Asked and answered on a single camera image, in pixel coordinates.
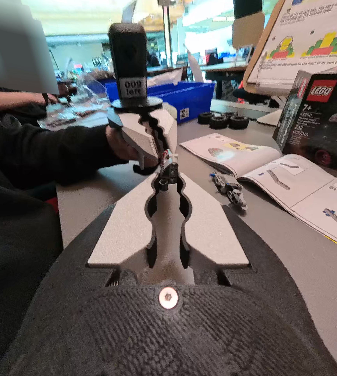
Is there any grey toy brick assembly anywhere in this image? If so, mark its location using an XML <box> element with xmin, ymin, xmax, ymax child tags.
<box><xmin>209</xmin><ymin>171</ymin><xmax>247</xmax><ymax>207</ymax></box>

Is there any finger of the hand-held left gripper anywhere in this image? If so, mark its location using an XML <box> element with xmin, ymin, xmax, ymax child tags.
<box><xmin>149</xmin><ymin>109</ymin><xmax>178</xmax><ymax>154</ymax></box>
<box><xmin>119</xmin><ymin>113</ymin><xmax>161</xmax><ymax>164</ymax></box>

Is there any clear plastic bag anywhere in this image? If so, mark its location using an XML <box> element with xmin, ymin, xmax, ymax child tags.
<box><xmin>38</xmin><ymin>72</ymin><xmax>111</xmax><ymax>130</ymax></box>

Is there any another person's forearm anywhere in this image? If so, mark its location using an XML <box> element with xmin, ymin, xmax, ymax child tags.
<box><xmin>0</xmin><ymin>88</ymin><xmax>69</xmax><ymax>118</ymax></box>

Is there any black pole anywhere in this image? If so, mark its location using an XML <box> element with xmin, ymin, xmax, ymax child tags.
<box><xmin>162</xmin><ymin>0</ymin><xmax>174</xmax><ymax>67</ymax></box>

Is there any blue plastic bin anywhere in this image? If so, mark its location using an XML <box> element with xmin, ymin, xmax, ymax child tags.
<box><xmin>105</xmin><ymin>82</ymin><xmax>216</xmax><ymax>124</ymax></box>

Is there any person's left hand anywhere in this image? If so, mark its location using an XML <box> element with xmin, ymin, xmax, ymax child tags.
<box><xmin>106</xmin><ymin>126</ymin><xmax>158</xmax><ymax>169</ymax></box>

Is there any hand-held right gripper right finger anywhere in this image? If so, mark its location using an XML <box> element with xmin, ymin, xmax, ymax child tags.
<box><xmin>176</xmin><ymin>173</ymin><xmax>249</xmax><ymax>269</ymax></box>

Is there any instruction sheet on clipboard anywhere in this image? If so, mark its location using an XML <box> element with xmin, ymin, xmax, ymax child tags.
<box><xmin>243</xmin><ymin>0</ymin><xmax>337</xmax><ymax>96</ymax></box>

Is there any grey desk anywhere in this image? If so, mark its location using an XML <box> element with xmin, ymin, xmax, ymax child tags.
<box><xmin>55</xmin><ymin>98</ymin><xmax>337</xmax><ymax>376</ymax></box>

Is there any white stand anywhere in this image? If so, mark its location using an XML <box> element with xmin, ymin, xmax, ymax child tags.
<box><xmin>256</xmin><ymin>95</ymin><xmax>288</xmax><ymax>127</ymax></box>

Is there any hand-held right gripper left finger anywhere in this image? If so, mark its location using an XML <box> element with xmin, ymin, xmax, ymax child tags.
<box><xmin>87</xmin><ymin>173</ymin><xmax>160</xmax><ymax>269</ymax></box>

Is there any background table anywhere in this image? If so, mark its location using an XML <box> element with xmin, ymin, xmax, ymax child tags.
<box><xmin>201</xmin><ymin>63</ymin><xmax>249</xmax><ymax>100</ymax></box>

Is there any operator left arm black sleeve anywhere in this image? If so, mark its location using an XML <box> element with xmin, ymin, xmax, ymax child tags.
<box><xmin>0</xmin><ymin>79</ymin><xmax>65</xmax><ymax>376</ymax></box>

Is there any small grey connector assembly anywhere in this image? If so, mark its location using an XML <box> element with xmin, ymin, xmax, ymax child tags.
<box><xmin>157</xmin><ymin>161</ymin><xmax>181</xmax><ymax>192</ymax></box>

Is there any curved grey red-sticker panel piece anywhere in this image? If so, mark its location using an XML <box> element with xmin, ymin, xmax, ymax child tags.
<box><xmin>160</xmin><ymin>149</ymin><xmax>179</xmax><ymax>171</ymax></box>

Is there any open instruction booklet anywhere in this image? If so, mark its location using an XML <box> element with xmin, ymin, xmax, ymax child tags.
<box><xmin>180</xmin><ymin>133</ymin><xmax>337</xmax><ymax>254</ymax></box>

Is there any black toy set box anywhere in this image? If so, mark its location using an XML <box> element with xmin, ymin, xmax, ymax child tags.
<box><xmin>272</xmin><ymin>66</ymin><xmax>337</xmax><ymax>177</ymax></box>

